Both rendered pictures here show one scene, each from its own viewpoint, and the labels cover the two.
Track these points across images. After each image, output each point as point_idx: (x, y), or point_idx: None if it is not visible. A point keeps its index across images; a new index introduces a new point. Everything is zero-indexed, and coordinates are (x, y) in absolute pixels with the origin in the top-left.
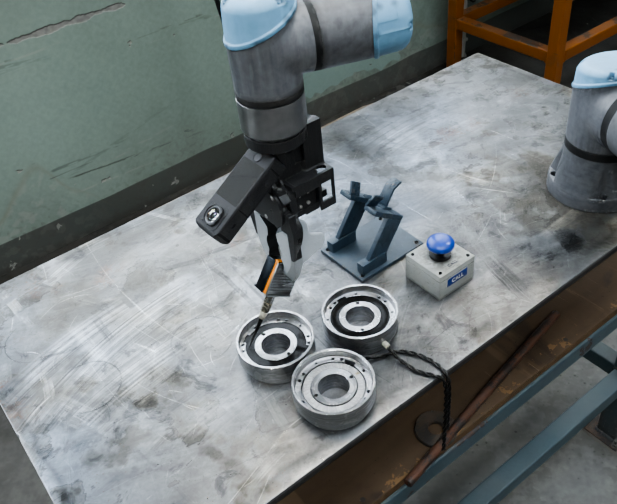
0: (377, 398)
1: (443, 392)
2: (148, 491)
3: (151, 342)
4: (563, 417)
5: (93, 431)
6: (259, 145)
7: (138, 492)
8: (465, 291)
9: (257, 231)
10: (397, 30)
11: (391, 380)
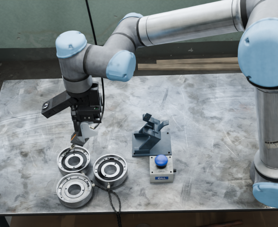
0: (88, 204)
1: (161, 220)
2: None
3: (45, 133)
4: None
5: (2, 153)
6: (66, 90)
7: None
8: (163, 185)
9: None
10: (116, 75)
11: (100, 201)
